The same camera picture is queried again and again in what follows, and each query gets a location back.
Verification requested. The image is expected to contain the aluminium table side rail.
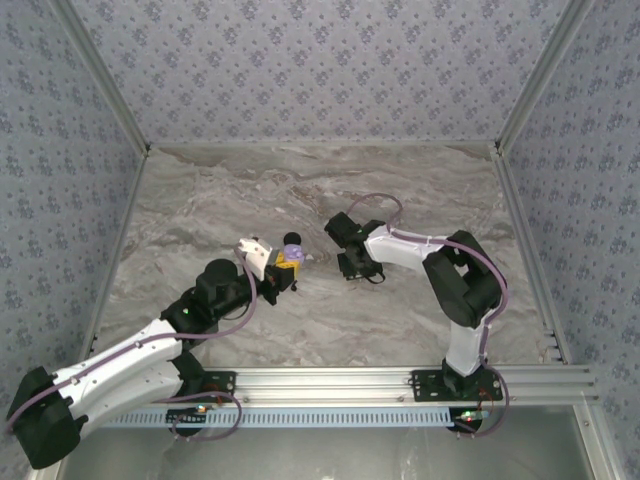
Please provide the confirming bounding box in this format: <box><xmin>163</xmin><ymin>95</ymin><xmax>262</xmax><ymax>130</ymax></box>
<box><xmin>492</xmin><ymin>147</ymin><xmax>574</xmax><ymax>369</ymax></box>
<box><xmin>79</xmin><ymin>147</ymin><xmax>151</xmax><ymax>369</ymax></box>

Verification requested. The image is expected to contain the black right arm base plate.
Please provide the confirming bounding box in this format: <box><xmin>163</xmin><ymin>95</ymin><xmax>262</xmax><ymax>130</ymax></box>
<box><xmin>410</xmin><ymin>369</ymin><xmax>504</xmax><ymax>404</ymax></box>

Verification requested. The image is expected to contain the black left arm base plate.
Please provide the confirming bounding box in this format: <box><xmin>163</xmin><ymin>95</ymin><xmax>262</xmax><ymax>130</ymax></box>
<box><xmin>144</xmin><ymin>370</ymin><xmax>237</xmax><ymax>404</ymax></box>

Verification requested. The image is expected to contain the slanted aluminium frame post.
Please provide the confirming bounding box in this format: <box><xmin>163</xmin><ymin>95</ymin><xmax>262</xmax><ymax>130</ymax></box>
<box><xmin>49</xmin><ymin>0</ymin><xmax>153</xmax><ymax>154</ymax></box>
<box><xmin>493</xmin><ymin>0</ymin><xmax>600</xmax><ymax>154</ymax></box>

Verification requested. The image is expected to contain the pale blue slotted cable duct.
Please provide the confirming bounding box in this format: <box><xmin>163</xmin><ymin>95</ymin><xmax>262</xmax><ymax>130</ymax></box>
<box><xmin>102</xmin><ymin>407</ymin><xmax>481</xmax><ymax>430</ymax></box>

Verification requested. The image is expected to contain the silver sheet metal tray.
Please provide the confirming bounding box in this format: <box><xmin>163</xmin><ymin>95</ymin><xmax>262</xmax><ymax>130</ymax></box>
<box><xmin>29</xmin><ymin>404</ymin><xmax>621</xmax><ymax>480</ymax></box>

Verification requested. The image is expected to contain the long aluminium base rail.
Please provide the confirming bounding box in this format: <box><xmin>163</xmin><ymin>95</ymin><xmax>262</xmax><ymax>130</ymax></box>
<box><xmin>144</xmin><ymin>366</ymin><xmax>600</xmax><ymax>407</ymax></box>

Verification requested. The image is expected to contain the thin aluminium table rail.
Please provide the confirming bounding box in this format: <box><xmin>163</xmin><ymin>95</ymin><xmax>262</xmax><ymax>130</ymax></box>
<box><xmin>147</xmin><ymin>141</ymin><xmax>499</xmax><ymax>150</ymax></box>

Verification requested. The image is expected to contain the black duct bracket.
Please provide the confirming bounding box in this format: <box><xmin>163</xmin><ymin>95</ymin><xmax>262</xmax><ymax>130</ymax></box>
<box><xmin>446</xmin><ymin>407</ymin><xmax>484</xmax><ymax>434</ymax></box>
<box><xmin>166</xmin><ymin>408</ymin><xmax>207</xmax><ymax>432</ymax></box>

